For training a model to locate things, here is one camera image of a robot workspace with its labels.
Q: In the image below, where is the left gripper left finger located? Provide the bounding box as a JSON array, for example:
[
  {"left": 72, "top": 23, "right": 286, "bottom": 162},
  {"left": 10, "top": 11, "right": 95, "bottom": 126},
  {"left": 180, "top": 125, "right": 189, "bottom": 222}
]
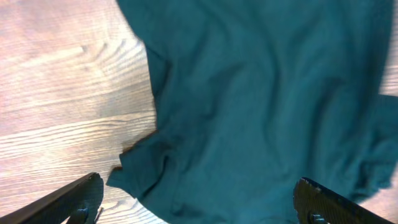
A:
[{"left": 1, "top": 172, "right": 104, "bottom": 224}]

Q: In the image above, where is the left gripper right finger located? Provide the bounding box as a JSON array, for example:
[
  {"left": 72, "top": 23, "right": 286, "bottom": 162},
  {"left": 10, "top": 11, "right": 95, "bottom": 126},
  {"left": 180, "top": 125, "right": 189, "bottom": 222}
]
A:
[{"left": 293, "top": 177, "right": 393, "bottom": 224}]

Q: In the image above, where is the black t-shirt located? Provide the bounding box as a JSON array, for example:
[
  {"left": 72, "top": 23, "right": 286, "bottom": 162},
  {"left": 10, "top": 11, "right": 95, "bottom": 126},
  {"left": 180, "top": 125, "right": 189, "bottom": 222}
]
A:
[{"left": 108, "top": 0, "right": 397, "bottom": 223}]

